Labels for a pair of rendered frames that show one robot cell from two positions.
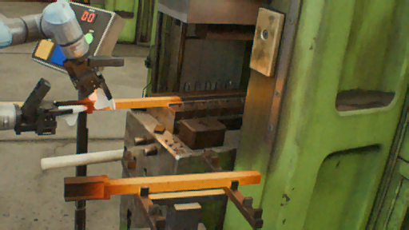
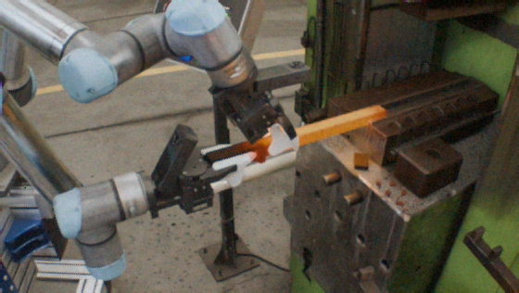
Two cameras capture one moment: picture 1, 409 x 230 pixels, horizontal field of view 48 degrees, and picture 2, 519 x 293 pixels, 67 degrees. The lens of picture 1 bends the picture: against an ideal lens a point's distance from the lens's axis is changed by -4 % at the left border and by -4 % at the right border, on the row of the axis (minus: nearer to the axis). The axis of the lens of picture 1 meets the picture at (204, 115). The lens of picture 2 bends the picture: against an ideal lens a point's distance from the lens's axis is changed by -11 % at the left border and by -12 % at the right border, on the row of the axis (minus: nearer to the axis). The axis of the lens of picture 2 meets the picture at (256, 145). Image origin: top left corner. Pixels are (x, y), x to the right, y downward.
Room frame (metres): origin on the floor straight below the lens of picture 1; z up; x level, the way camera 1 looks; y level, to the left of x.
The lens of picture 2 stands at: (0.64, 0.28, 1.47)
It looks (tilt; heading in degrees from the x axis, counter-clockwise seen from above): 35 degrees down; 6
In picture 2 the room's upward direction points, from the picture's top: straight up
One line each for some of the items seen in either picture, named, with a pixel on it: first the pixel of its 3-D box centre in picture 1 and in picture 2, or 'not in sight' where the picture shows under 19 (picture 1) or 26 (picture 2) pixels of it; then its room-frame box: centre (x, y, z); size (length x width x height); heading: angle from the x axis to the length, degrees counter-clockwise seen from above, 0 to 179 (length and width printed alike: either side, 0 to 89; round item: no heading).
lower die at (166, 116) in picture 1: (213, 105); (418, 106); (1.58, -0.03, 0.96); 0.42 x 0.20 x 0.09; 124
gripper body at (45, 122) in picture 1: (34, 116); (176, 184); (1.21, 0.48, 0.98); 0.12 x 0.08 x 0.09; 124
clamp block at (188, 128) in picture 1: (202, 132); (429, 166); (1.35, 0.00, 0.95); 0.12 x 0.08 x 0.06; 124
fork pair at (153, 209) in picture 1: (206, 212); not in sight; (0.83, -0.03, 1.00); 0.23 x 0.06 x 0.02; 114
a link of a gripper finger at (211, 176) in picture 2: (57, 110); (211, 171); (1.23, 0.42, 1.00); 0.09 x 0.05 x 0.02; 121
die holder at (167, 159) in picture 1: (213, 179); (415, 199); (1.54, -0.07, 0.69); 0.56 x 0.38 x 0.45; 124
